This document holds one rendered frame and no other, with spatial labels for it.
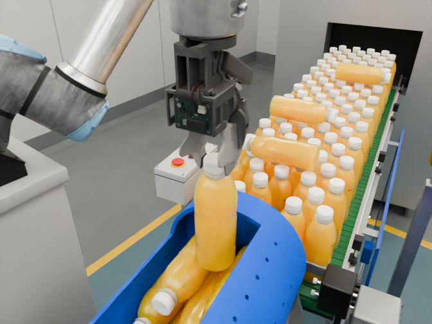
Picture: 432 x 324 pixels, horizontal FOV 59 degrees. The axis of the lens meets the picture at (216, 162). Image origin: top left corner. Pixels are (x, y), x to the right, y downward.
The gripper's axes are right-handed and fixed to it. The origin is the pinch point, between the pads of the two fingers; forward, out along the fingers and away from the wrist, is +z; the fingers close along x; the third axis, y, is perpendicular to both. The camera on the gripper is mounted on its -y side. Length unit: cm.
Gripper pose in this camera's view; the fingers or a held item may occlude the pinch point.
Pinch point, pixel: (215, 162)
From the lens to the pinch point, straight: 59.0
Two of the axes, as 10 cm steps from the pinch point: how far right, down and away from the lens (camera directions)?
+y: -4.6, 4.7, -7.5
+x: 8.9, 2.4, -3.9
